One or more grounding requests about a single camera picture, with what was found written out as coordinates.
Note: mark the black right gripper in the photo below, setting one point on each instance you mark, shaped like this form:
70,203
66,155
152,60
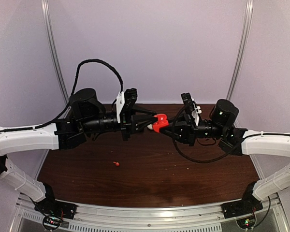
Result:
187,134

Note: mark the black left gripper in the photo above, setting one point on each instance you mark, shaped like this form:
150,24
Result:
125,126

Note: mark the red round charging case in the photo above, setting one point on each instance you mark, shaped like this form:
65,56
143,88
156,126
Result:
162,121

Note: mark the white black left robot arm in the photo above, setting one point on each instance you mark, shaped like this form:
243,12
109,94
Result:
87,117

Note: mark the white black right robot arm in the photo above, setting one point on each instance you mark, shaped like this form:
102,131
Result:
240,141

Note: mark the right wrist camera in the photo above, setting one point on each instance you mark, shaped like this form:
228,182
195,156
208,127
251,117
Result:
192,108

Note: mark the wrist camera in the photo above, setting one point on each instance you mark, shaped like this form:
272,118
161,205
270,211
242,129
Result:
125,101
192,108

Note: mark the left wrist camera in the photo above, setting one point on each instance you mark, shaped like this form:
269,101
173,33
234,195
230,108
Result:
125,101

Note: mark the aluminium front rail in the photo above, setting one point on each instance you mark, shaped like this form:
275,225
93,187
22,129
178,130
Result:
199,218

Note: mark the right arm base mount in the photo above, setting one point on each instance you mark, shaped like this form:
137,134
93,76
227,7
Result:
244,212

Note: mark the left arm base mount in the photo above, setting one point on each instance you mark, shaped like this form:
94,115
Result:
55,213

